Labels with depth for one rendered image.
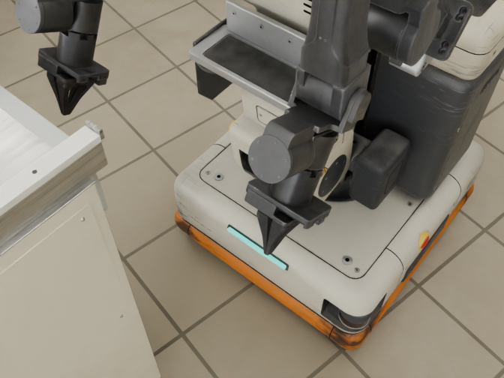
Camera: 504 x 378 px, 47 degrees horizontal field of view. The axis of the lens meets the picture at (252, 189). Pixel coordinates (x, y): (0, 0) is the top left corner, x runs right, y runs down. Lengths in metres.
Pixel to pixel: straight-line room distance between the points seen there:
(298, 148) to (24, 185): 0.34
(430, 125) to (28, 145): 0.83
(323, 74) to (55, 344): 0.62
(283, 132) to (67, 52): 0.44
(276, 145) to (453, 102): 0.67
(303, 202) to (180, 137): 1.30
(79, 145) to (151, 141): 1.23
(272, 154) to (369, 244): 0.81
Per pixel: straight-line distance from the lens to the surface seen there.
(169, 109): 2.12
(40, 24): 0.90
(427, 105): 1.30
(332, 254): 1.41
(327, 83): 0.69
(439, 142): 1.35
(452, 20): 0.90
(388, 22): 0.76
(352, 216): 1.48
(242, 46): 1.05
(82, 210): 0.85
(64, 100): 1.02
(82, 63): 0.98
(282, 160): 0.65
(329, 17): 0.62
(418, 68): 0.92
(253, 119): 1.24
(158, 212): 1.83
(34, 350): 1.00
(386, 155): 1.28
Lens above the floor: 1.47
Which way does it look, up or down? 52 degrees down
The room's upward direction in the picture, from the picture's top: straight up
